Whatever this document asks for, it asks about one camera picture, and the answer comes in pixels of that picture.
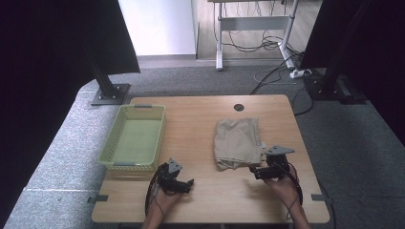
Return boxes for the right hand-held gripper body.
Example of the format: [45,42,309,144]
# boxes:
[265,145,296,180]

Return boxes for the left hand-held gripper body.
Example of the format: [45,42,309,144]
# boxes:
[158,157,185,194]

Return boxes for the beige short-sleeved shirt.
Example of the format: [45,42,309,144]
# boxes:
[213,116,267,172]

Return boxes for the green plastic basket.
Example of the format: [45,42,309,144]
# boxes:
[97,104,167,172]

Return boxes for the person's left hand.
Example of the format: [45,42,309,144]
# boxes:
[152,187,184,215]

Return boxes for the person's right hand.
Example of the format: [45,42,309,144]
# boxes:
[263,175,303,209]

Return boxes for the white power strip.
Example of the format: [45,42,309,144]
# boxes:
[288,69,313,80]

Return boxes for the black metal stand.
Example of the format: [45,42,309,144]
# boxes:
[303,0,368,105]
[84,49,132,107]

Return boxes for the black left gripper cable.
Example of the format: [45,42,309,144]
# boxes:
[144,161,170,220]

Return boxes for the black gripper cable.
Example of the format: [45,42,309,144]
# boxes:
[271,160,304,221]
[144,161,170,220]

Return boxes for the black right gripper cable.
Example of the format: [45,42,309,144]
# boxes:
[271,160,304,221]

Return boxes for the grey table bracket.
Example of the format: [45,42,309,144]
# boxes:
[310,193,332,202]
[86,194,110,205]

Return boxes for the black floor cable bundle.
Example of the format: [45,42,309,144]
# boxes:
[221,0,307,96]

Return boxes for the white desk frame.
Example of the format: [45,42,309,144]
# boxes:
[207,0,301,72]

